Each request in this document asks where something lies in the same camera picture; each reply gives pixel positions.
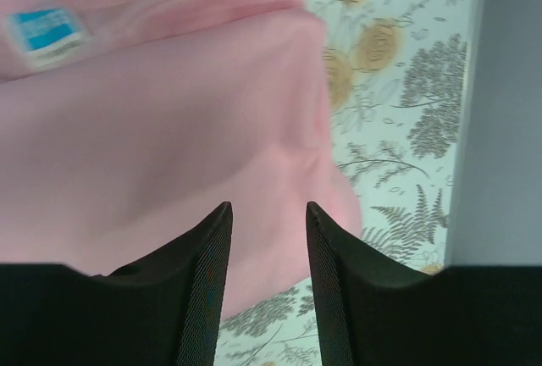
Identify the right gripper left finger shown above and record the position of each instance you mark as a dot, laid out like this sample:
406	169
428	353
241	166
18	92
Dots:
162	309

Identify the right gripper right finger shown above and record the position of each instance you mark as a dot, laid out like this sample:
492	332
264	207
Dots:
372	310

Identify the pink t shirt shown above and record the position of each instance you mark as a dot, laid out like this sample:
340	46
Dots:
171	108

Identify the floral table mat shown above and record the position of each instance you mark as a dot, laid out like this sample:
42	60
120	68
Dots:
395	71

